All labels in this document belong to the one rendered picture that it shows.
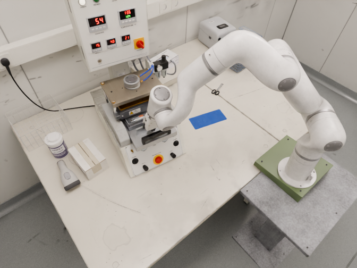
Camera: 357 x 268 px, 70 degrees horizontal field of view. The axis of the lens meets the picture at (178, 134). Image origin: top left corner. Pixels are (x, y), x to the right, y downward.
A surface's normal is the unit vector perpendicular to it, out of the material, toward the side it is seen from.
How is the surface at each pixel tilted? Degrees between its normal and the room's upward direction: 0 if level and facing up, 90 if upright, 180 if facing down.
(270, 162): 5
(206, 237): 0
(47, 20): 90
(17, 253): 0
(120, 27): 90
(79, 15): 90
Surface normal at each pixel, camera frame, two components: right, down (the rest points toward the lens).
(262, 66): -0.55, 0.30
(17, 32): 0.64, 0.61
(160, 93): 0.20, -0.36
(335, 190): 0.04, -0.63
